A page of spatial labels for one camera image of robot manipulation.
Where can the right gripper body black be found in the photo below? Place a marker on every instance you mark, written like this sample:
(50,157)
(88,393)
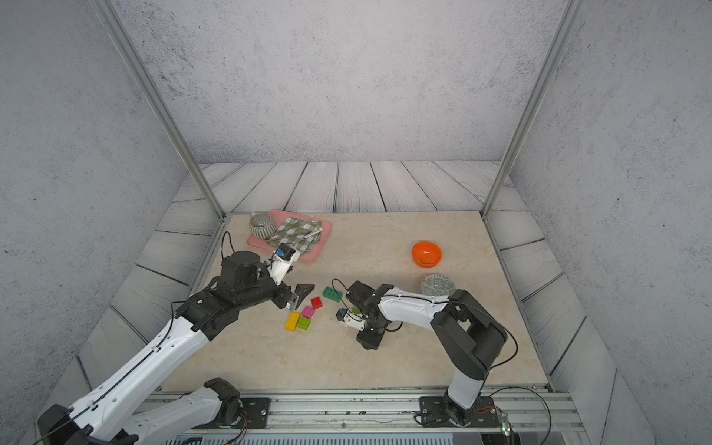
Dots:
(370,336)

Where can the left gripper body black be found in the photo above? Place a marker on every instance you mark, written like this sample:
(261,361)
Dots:
(283,299)

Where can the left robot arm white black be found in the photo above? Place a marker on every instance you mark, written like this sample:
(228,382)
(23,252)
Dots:
(107,414)

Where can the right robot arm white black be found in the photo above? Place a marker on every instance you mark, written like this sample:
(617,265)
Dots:
(470,336)

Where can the yellow lego brick upper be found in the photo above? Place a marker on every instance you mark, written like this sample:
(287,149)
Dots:
(292,321)

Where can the pink small lego brick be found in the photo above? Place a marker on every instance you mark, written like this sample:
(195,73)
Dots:
(308,312)

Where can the dark green long lego brick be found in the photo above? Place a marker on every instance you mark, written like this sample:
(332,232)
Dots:
(332,294)

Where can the light green small lego brick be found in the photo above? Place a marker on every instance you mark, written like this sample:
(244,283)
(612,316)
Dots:
(303,323)

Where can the pink plastic tray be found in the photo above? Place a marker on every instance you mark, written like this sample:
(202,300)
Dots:
(279,217)

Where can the green checkered cloth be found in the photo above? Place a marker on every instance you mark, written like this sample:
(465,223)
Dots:
(300,234)

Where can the striped ceramic cup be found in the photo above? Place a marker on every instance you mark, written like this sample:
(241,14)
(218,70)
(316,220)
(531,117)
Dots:
(262,225)

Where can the orange plastic bowl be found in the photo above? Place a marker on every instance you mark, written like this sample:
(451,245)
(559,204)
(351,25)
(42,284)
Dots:
(426,254)

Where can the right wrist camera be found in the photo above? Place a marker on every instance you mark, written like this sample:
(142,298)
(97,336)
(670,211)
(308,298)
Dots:
(348,318)

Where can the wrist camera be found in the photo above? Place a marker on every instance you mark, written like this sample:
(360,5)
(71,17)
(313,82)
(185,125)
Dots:
(348,318)
(282,262)

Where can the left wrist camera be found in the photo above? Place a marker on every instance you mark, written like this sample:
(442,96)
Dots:
(282,262)

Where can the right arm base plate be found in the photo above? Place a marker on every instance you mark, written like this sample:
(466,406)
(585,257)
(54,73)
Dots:
(441,412)

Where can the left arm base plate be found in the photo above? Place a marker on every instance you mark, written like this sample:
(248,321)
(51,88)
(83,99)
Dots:
(252,413)

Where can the front aluminium rail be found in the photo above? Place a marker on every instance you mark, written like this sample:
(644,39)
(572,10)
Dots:
(388,415)

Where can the left aluminium frame post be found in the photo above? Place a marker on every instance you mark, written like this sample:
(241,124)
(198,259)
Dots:
(117,33)

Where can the aluminium frame post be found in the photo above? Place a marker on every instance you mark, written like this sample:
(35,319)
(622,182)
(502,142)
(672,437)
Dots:
(546,73)
(117,33)

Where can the right aluminium frame post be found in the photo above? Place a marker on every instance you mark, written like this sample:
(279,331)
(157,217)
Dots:
(546,73)

